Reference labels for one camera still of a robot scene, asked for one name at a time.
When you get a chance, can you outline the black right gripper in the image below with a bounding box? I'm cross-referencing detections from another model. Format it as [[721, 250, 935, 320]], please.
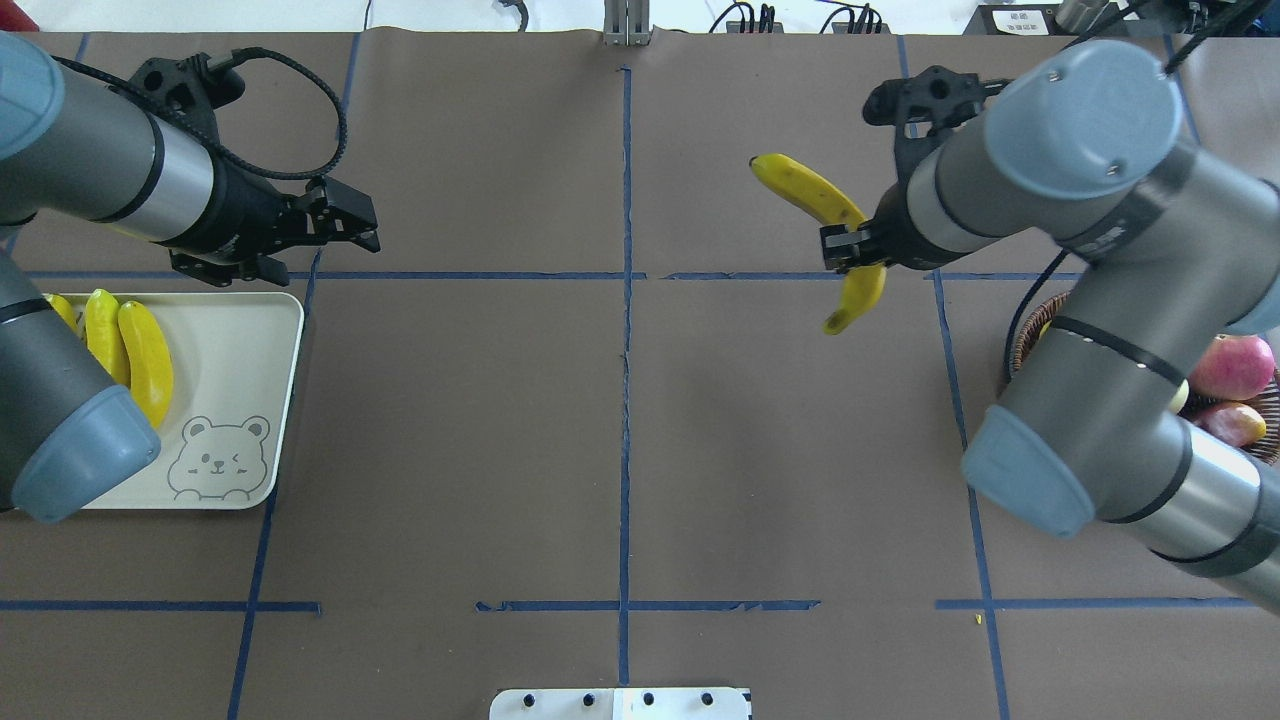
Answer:
[[820, 184, 946, 273]]

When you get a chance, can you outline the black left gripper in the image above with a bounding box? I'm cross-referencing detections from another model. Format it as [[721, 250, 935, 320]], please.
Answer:
[[170, 160, 381, 287]]

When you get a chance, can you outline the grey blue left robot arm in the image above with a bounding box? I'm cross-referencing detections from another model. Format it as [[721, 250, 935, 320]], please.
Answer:
[[3, 32, 381, 523]]

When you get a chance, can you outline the white rectangular bear plate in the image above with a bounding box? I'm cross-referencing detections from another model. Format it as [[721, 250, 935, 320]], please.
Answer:
[[40, 292, 305, 511]]

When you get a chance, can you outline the reddish mango in basket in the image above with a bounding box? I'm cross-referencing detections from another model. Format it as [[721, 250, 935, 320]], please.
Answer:
[[1190, 401, 1267, 448]]

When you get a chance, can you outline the brown woven fruit basket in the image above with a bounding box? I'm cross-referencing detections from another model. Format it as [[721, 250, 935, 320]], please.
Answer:
[[997, 293, 1279, 464]]

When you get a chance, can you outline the red apple right side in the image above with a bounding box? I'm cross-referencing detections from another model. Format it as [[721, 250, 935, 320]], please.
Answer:
[[1188, 334, 1276, 401]]

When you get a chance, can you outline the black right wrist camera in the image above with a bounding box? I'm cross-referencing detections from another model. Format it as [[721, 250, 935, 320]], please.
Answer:
[[861, 65, 1012, 190]]

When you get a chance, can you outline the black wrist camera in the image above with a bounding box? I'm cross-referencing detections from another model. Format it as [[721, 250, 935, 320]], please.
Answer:
[[861, 65, 1012, 190], [128, 53, 246, 140]]

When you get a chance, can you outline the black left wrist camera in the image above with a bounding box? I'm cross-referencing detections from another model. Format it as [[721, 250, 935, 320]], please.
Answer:
[[128, 53, 246, 140]]

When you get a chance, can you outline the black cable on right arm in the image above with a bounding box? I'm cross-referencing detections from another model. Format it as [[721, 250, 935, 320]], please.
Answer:
[[1004, 250, 1071, 386]]

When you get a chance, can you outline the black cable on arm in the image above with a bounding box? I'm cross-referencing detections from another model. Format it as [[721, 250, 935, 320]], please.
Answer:
[[1004, 250, 1071, 386], [50, 47, 349, 182]]

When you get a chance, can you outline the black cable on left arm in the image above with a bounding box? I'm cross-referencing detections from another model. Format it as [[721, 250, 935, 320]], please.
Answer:
[[50, 47, 349, 182]]

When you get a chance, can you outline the aluminium frame post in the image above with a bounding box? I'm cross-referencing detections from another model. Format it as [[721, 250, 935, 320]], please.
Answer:
[[602, 0, 653, 47]]

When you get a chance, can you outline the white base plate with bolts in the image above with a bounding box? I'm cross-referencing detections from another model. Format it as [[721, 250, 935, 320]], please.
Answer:
[[488, 685, 754, 719]]

